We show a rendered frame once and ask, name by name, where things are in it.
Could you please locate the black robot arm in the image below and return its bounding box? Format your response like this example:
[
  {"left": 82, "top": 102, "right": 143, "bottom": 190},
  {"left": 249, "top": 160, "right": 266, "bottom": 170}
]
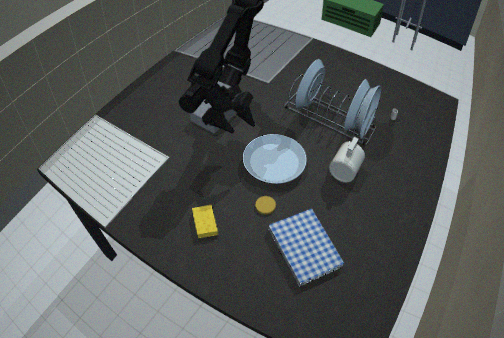
[{"left": 179, "top": 0, "right": 264, "bottom": 113}]

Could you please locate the white ribbed draining mat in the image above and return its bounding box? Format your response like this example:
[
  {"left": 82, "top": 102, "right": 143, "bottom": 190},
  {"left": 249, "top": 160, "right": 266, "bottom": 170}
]
[{"left": 39, "top": 115, "right": 169, "bottom": 228}]

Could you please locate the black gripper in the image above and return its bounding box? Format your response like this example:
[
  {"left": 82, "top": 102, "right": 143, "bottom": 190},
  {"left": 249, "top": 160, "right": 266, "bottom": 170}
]
[{"left": 202, "top": 86, "right": 255, "bottom": 134}]

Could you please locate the grey cylinder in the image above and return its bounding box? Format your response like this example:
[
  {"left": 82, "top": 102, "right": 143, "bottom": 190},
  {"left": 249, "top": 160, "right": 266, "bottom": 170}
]
[{"left": 390, "top": 109, "right": 398, "bottom": 120}]

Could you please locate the yellow sponge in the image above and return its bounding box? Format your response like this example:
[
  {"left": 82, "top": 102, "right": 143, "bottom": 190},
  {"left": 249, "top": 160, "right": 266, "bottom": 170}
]
[{"left": 192, "top": 205, "right": 218, "bottom": 238}]

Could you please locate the light blue plate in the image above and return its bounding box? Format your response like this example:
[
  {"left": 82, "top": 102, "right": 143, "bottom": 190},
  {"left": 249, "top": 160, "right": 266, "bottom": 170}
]
[
  {"left": 356, "top": 86, "right": 381, "bottom": 139},
  {"left": 295, "top": 59, "right": 325, "bottom": 109},
  {"left": 243, "top": 134, "right": 307, "bottom": 184},
  {"left": 344, "top": 79, "right": 371, "bottom": 131}
]

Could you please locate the white mug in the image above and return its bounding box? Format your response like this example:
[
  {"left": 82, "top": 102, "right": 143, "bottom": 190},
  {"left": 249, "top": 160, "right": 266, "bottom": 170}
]
[{"left": 329, "top": 137, "right": 365, "bottom": 183}]

